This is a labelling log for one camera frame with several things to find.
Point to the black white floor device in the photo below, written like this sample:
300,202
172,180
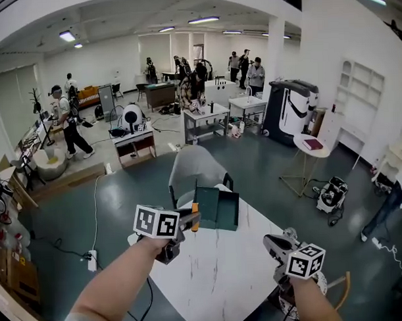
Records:
383,183

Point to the white sink table black tap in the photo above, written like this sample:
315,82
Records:
206,115

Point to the pink white bag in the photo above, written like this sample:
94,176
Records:
235,130

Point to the dark green box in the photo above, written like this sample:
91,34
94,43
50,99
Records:
227,211

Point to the white shelf cabinet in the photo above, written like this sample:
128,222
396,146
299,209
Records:
359,85

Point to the black stair railing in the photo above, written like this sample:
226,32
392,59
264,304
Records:
395,28

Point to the ceiling light panel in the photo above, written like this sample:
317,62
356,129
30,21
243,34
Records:
78,45
67,36

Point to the round white side table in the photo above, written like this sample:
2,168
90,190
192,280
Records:
319,153

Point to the white round pouf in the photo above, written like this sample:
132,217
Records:
51,170

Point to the person's right forearm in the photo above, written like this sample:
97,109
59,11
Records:
314,300

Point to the pack of clear bottles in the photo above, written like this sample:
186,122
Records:
9,242

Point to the white power strip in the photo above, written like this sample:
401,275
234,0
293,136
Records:
376,243
92,260

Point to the orange sofa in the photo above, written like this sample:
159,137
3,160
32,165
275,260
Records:
88,94

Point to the white sink table silver tap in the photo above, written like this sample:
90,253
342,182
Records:
248,104

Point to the red book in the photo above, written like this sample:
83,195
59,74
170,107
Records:
312,144

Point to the white brown low table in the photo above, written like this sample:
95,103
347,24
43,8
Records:
134,137

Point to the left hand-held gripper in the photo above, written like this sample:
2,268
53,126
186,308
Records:
153,222

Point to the white spherical device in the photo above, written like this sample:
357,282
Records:
138,109

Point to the black chair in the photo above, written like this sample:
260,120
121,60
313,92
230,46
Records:
142,89

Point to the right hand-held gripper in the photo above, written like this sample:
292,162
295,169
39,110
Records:
305,261

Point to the white counter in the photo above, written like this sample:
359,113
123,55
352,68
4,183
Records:
225,90

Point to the dark wooden desk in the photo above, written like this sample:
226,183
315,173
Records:
160,93

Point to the wooden chair patterned cushion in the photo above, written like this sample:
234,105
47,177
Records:
347,283

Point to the person's left forearm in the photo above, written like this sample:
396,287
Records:
119,278

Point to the grey upholstered chair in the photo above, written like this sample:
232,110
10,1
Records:
194,166

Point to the black and white machine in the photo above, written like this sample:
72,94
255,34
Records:
291,107
314,100

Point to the black coat stand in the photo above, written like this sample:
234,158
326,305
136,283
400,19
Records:
38,106

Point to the grey upright panel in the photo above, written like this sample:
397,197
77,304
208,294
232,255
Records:
106,100

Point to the wooden board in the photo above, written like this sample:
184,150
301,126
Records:
15,314

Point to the cardboard box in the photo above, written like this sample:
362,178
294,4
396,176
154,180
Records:
17,275

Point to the white plastic jug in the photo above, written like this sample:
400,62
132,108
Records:
242,126

